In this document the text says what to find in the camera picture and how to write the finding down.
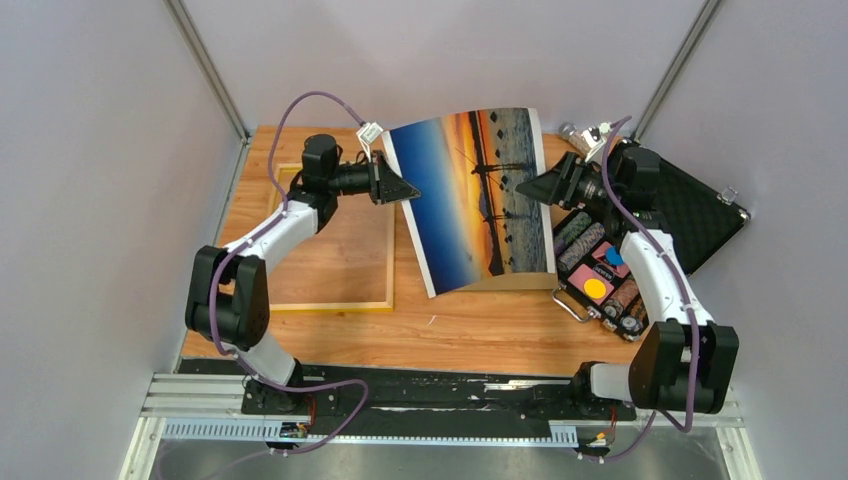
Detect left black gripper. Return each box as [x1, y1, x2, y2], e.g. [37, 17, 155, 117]
[326, 150, 419, 204]

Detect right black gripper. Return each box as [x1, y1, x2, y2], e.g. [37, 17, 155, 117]
[516, 151, 622, 212]

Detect sunset landscape photo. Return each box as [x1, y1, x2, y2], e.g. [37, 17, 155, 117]
[382, 107, 542, 298]

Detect yellow wooden picture frame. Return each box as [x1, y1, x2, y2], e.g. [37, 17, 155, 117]
[268, 194, 395, 312]

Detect brown cardboard backing board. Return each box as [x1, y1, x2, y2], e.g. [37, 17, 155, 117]
[457, 135, 564, 293]

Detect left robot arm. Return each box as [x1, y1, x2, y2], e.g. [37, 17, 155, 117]
[184, 134, 420, 413]

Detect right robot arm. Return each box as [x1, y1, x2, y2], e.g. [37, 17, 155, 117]
[517, 143, 739, 431]

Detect blue round chip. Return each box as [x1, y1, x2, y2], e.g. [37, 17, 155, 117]
[604, 246, 624, 267]

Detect black aluminium chip case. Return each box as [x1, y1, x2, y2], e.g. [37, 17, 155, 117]
[553, 142, 748, 342]

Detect yellow round chip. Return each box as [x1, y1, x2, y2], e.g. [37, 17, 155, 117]
[583, 278, 607, 300]

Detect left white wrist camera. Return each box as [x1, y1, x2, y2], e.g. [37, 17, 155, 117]
[356, 122, 384, 149]

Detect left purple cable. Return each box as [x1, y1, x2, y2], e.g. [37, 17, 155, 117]
[153, 90, 371, 480]

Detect purple cable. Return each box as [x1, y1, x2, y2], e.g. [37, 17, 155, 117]
[574, 115, 701, 464]
[153, 90, 371, 480]

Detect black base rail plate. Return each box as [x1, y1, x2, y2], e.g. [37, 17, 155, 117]
[177, 358, 637, 442]

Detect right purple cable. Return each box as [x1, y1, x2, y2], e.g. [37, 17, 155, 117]
[574, 115, 701, 464]

